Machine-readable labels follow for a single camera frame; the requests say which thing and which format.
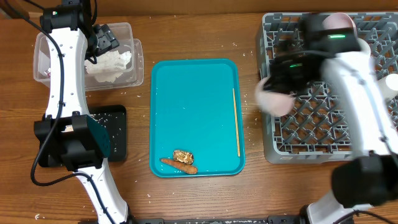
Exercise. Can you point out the white cup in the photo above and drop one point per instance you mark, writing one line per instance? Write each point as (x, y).
(391, 85)

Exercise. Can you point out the clear plastic bin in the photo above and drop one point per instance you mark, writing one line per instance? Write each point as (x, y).
(133, 76)

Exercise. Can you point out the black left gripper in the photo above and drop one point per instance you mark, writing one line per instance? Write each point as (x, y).
(107, 40)

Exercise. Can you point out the orange carrot piece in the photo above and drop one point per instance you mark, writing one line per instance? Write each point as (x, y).
(186, 168)

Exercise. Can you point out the black waste tray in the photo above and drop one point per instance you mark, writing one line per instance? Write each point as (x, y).
(113, 118)

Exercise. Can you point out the grey dishwasher rack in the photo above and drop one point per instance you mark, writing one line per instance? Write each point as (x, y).
(315, 131)

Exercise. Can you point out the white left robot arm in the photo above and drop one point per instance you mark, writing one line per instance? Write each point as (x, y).
(67, 133)

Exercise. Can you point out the brown food scrap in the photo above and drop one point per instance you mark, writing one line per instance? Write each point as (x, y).
(183, 157)

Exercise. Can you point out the teal plastic tray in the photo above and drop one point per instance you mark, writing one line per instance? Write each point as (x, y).
(191, 109)

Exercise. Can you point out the white napkin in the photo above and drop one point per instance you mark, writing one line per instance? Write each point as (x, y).
(109, 66)

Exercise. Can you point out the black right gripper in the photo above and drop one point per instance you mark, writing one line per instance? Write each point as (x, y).
(280, 79)

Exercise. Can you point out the red snack wrapper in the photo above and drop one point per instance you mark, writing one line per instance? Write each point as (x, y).
(48, 72)

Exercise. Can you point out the large white plate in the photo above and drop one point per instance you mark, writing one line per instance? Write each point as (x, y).
(338, 20)

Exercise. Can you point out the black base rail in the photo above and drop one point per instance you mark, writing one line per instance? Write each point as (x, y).
(276, 219)

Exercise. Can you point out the wooden chopstick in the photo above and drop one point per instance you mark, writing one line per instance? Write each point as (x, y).
(236, 123)

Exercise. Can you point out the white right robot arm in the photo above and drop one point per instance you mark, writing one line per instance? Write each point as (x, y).
(332, 52)

